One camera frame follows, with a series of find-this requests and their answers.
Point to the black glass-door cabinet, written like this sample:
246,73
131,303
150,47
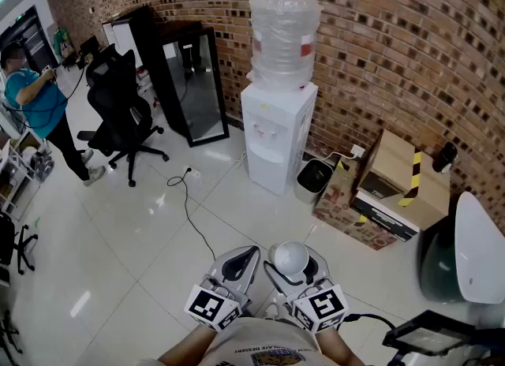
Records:
197,92

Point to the clear plastic-wrapped water bottle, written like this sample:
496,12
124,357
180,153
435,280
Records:
282,37

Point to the white cup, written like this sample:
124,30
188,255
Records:
290,258

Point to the white wall socket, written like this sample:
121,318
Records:
357,150

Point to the person's left forearm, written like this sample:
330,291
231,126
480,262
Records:
185,346

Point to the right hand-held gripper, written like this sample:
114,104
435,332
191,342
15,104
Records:
321,309

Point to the black mesh office chair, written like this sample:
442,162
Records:
114,96

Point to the person's beige shirt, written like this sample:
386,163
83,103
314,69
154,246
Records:
264,340

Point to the brown box with striped tape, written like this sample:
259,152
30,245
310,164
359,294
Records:
394,159

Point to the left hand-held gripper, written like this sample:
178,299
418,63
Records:
213,305

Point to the white power strip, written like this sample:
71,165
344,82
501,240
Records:
192,172

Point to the black swivel chair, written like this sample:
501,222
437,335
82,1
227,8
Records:
8,238

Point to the grey trash bin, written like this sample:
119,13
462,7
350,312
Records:
313,181

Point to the green bag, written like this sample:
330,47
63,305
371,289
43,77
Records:
62,41

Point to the printed brown cardboard box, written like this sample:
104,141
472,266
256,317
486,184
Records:
335,206

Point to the black monitor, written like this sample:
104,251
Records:
90,45

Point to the person's white left shoe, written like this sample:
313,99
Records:
272,311

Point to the person's right forearm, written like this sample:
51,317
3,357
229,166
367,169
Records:
335,346

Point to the white water dispenser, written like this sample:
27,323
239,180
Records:
272,167

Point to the black thermos bottle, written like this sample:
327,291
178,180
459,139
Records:
446,155

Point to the black cabinet with white panel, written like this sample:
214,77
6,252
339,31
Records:
142,33

